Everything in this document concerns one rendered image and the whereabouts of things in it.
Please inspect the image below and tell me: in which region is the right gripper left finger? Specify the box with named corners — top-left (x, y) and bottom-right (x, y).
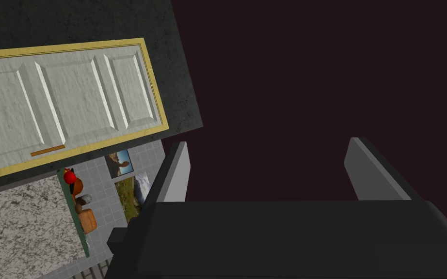
top-left (144, 141), bottom-right (191, 207)

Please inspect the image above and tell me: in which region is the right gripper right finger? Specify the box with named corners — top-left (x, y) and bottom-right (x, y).
top-left (343, 137), bottom-right (426, 202)

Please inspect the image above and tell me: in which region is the mountain meadow picture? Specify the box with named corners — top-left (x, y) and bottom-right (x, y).
top-left (114, 172), bottom-right (152, 224)

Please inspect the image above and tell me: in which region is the desert landscape picture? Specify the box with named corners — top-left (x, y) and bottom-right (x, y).
top-left (104, 149), bottom-right (135, 180)

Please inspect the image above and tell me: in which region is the green shelf with items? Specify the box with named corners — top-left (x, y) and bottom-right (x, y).
top-left (56, 168), bottom-right (98, 259)

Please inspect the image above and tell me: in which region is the white panelled door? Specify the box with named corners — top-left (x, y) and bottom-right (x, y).
top-left (0, 43), bottom-right (163, 177)

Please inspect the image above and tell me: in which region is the brown door handle bar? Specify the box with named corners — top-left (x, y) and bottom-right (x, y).
top-left (30, 145), bottom-right (66, 157)

